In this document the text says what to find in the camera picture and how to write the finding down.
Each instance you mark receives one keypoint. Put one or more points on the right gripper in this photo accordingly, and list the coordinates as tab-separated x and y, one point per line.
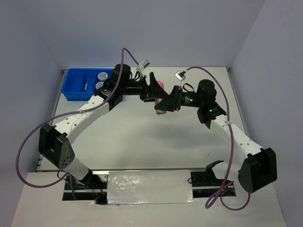
173	101

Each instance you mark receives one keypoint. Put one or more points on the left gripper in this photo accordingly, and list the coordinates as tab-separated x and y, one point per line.
154	91

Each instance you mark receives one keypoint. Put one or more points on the pink cap clear tube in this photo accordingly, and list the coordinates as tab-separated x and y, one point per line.
158	100

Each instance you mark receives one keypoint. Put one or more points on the blue white round tub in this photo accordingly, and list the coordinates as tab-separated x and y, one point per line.
102	76

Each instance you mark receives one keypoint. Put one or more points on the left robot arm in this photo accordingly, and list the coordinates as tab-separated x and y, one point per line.
55	142

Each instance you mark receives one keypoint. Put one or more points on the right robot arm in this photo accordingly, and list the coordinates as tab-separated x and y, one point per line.
258	167

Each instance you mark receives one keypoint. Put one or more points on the blue compartment bin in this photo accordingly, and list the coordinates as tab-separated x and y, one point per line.
73	87

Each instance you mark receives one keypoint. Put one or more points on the silver foil panel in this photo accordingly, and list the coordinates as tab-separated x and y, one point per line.
149	187

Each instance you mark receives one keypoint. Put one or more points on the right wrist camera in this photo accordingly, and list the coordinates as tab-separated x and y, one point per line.
180	75

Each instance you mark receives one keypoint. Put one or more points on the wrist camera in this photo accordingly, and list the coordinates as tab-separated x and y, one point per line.
180	75
142	67

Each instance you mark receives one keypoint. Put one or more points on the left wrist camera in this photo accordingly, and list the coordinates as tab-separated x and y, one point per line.
142	67

